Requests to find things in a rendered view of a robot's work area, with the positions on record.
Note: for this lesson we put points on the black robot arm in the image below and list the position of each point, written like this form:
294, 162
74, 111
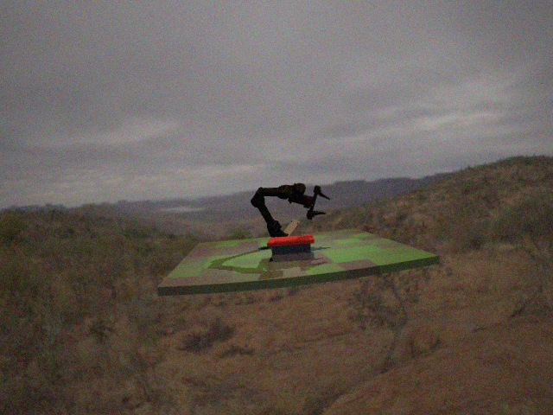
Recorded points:
293, 192

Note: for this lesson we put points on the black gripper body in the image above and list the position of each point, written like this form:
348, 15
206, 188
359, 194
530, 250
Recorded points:
309, 200

